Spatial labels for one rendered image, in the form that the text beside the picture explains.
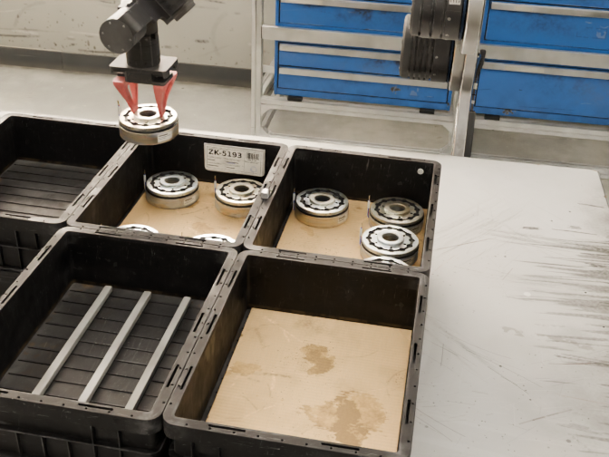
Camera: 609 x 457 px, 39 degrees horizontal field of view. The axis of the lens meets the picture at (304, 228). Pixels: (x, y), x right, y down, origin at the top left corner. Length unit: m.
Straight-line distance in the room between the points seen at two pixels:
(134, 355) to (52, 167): 0.66
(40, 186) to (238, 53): 2.77
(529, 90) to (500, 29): 0.27
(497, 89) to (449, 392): 2.17
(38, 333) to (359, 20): 2.30
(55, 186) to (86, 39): 2.95
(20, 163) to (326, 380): 0.91
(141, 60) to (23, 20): 3.36
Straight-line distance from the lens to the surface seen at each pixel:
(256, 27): 3.47
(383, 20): 3.41
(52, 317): 1.41
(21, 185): 1.81
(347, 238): 1.59
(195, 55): 4.53
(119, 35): 1.39
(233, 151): 1.72
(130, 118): 1.54
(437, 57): 2.36
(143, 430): 1.07
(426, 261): 1.36
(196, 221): 1.63
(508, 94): 3.50
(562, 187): 2.17
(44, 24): 4.77
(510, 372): 1.54
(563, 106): 3.54
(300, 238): 1.58
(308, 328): 1.36
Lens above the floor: 1.65
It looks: 31 degrees down
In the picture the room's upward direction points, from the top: 2 degrees clockwise
